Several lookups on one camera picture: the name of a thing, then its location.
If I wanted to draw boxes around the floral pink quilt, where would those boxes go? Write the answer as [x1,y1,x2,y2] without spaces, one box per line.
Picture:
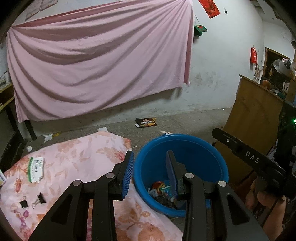
[1,132,183,240]

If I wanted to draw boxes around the black silver binder clip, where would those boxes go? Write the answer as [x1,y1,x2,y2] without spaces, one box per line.
[32,193,46,209]

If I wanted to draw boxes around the red hanging bag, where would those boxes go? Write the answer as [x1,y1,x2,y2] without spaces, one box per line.
[250,47,257,65]

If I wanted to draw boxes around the wooden cabinet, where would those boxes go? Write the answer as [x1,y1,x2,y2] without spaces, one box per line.
[214,74,285,186]

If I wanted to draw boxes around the green white paper packet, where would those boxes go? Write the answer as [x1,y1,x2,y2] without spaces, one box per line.
[28,157,44,183]

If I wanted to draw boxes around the certificates on wall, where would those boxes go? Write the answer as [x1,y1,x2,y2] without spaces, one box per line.
[25,0,58,20]

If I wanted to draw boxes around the green red hanging ornament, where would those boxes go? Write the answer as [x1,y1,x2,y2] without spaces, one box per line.
[194,25,207,36]

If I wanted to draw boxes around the person right hand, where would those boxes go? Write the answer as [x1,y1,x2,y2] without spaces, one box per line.
[245,178,287,241]

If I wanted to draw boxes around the white paper scrap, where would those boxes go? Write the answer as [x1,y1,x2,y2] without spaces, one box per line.
[97,126,108,132]

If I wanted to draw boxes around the pink hanging sheet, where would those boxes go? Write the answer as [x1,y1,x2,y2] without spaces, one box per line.
[6,1,194,122]

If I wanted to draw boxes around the red paper wall decoration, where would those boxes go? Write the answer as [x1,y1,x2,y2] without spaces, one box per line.
[199,0,220,19]

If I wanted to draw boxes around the blue plastic bucket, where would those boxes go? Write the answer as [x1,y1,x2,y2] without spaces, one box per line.
[133,134,229,217]

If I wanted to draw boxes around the crumpled white paper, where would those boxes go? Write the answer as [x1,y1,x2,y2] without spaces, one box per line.
[43,133,53,143]

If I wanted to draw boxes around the snack wrapper on floor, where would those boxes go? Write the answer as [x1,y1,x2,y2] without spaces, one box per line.
[135,118,157,128]

